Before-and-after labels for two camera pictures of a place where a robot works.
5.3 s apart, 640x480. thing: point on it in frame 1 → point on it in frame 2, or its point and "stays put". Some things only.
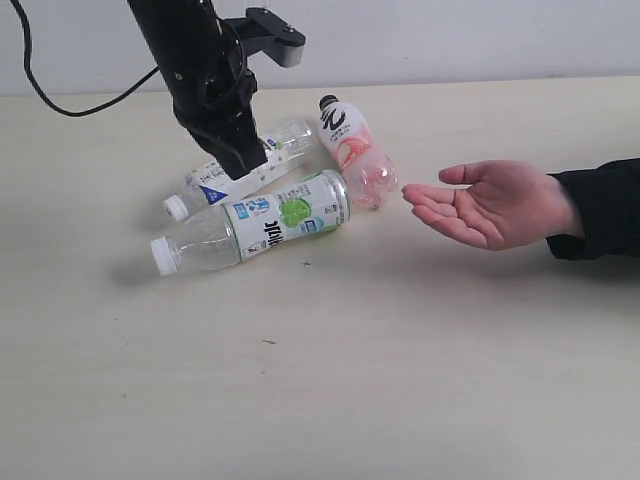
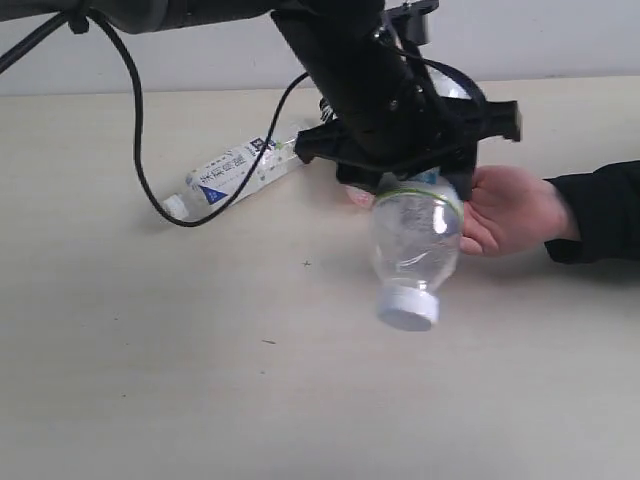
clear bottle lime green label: (252, 226) → (417, 228)
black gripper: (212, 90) → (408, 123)
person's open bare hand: (501, 204) stays put
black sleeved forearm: (607, 199) stays put
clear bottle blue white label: (211, 185) stays put
